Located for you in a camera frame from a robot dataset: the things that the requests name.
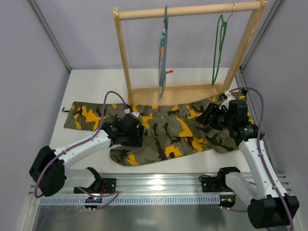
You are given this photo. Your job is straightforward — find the camouflage yellow green trousers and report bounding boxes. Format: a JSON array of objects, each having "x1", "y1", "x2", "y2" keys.
[{"x1": 62, "y1": 92, "x2": 265, "y2": 167}]

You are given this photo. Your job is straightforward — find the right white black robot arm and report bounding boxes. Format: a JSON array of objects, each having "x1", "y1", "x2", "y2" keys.
[{"x1": 196, "y1": 100, "x2": 299, "y2": 230}]

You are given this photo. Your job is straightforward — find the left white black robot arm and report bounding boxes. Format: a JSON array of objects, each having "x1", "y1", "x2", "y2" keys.
[{"x1": 29, "y1": 112, "x2": 144, "y2": 198}]

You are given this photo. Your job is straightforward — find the patterned folded garment on hanger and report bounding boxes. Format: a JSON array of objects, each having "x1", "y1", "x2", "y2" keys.
[{"x1": 157, "y1": 28, "x2": 168, "y2": 102}]

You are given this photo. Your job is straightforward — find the blue plastic hanger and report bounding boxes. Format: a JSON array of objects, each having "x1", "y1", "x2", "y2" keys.
[{"x1": 159, "y1": 6, "x2": 168, "y2": 87}]

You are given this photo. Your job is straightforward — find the wooden clothes rack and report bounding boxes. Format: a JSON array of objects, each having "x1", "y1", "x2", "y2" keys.
[{"x1": 113, "y1": 0, "x2": 268, "y2": 105}]

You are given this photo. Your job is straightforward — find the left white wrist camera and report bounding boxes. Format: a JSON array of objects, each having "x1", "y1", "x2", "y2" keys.
[{"x1": 123, "y1": 108, "x2": 140, "y2": 120}]

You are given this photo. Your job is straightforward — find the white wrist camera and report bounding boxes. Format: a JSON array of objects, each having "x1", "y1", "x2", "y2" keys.
[
  {"x1": 220, "y1": 90, "x2": 236, "y2": 109},
  {"x1": 123, "y1": 108, "x2": 140, "y2": 120}
]

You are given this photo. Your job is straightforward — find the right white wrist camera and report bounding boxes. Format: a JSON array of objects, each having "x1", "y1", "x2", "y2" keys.
[{"x1": 220, "y1": 90, "x2": 236, "y2": 109}]

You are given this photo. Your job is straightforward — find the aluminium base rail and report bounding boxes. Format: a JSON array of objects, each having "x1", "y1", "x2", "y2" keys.
[{"x1": 28, "y1": 172, "x2": 289, "y2": 195}]

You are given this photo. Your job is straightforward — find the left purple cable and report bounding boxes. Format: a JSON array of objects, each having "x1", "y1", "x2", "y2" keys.
[{"x1": 33, "y1": 90, "x2": 130, "y2": 199}]

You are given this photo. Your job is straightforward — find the slotted grey cable duct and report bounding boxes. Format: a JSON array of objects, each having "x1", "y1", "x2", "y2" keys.
[{"x1": 39, "y1": 194, "x2": 220, "y2": 206}]

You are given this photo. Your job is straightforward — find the green wire hanger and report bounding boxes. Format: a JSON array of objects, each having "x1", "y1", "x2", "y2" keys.
[{"x1": 211, "y1": 2, "x2": 235, "y2": 86}]

